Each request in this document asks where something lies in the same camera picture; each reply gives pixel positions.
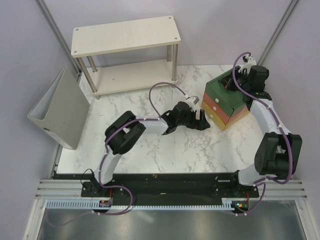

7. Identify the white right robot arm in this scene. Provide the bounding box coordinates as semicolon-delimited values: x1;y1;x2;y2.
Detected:
218;63;303;197

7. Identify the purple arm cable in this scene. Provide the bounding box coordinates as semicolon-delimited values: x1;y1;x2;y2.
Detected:
47;81;188;227
232;51;293;217

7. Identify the right blue cable duct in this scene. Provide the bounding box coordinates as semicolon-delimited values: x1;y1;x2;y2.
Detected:
221;198;258;212

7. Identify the blue cable duct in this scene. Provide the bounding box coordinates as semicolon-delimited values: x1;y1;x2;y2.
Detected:
46;199;112;210
221;198;258;212

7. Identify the green drawer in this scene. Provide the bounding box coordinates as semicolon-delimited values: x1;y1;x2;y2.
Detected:
203;82;234;117

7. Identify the white wooden two-tier shelf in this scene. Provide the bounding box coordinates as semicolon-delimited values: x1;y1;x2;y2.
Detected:
71;15;181;99

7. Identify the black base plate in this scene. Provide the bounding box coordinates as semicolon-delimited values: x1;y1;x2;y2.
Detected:
81;172;259;207

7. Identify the yellow drawer box housing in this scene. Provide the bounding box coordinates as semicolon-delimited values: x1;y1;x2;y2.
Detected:
226;107;250;128

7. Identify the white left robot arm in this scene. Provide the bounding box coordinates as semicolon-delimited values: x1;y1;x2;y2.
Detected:
81;101;211;198

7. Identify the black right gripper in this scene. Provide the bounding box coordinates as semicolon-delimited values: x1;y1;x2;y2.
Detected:
217;69;249;95

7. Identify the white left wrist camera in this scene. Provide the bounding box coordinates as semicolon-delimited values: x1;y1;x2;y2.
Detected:
185;95;200;112

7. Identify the coral drawer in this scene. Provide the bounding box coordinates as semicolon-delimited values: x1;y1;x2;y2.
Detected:
203;93;230;125

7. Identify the grey file holder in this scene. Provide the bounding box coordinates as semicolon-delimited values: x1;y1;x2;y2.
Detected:
27;66;90;150

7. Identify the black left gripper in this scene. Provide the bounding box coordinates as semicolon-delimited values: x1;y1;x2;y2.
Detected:
176;108;210;131

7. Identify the aluminium frame rail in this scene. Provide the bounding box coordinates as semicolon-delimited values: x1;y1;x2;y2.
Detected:
35;179;308;201

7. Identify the green drawer box housing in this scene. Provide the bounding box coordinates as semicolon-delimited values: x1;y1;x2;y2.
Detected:
206;76;246;109

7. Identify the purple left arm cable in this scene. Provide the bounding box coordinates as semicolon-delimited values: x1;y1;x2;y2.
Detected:
47;81;188;227

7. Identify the left blue cable duct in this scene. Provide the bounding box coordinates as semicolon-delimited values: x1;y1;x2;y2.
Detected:
46;199;112;210

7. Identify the yellow drawer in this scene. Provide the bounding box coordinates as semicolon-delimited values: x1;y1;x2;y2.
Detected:
201;101;228;131

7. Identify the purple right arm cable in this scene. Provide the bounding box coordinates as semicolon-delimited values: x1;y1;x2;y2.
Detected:
232;51;293;217

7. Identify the coral drawer box housing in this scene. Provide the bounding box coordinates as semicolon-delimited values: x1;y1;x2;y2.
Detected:
202;92;251;125

